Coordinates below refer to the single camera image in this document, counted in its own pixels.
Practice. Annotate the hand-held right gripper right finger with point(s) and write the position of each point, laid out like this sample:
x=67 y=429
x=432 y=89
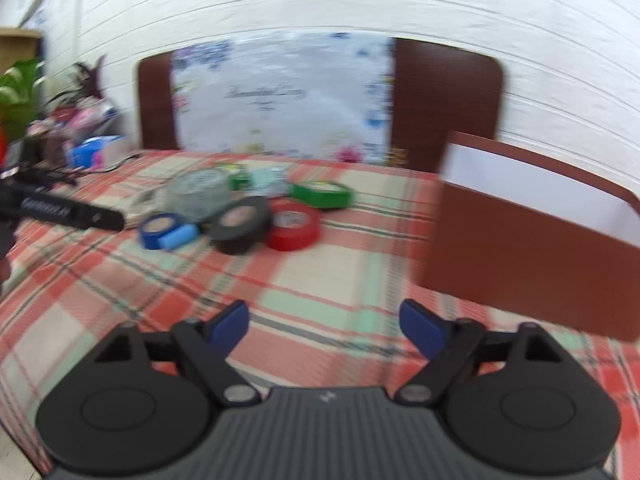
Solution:
x=420 y=327

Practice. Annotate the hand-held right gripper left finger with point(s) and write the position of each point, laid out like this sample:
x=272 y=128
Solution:
x=232 y=322

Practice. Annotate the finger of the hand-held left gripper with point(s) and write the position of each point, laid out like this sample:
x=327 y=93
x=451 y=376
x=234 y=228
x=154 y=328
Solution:
x=45 y=175
x=60 y=207

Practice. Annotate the black tape roll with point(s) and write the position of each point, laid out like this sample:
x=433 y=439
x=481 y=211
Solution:
x=235 y=245

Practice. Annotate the blue tape roll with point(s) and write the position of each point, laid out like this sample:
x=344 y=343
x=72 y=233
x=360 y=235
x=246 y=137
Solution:
x=147 y=237

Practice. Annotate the light blue small roll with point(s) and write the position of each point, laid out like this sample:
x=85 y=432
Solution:
x=177 y=236

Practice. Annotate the red tape roll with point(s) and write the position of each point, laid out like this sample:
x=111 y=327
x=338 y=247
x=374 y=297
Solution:
x=295 y=241

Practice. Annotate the brown storage box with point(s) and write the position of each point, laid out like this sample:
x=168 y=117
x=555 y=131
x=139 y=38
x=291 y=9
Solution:
x=500 y=260

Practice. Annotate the grey glitter tape roll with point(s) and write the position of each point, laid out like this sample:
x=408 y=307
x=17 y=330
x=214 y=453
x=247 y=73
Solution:
x=197 y=195

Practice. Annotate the small green tape roll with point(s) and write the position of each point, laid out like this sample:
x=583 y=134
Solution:
x=239 y=181

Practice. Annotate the clear teal packet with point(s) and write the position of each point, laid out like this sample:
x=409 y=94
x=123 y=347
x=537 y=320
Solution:
x=270 y=180

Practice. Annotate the dark brown container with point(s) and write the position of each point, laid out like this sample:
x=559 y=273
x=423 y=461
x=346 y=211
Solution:
x=47 y=149

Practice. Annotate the blue tissue box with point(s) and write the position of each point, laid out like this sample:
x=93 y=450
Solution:
x=92 y=152

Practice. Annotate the pink wrapped packages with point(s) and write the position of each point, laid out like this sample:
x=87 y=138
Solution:
x=80 y=115

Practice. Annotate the green leafy plant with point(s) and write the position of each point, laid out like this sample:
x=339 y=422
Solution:
x=20 y=100

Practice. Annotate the plaid bed sheet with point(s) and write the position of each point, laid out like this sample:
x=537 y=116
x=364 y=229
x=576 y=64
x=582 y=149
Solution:
x=325 y=280

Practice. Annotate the dark red plant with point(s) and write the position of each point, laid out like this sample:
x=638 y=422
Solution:
x=82 y=80

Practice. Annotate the wooden shelf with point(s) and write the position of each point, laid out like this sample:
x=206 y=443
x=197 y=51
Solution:
x=20 y=45

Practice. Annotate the floral printed white sheet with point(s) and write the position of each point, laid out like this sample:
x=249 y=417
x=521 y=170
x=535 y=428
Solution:
x=280 y=110

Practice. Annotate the brown wooden headboard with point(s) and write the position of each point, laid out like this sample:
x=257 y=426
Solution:
x=450 y=100

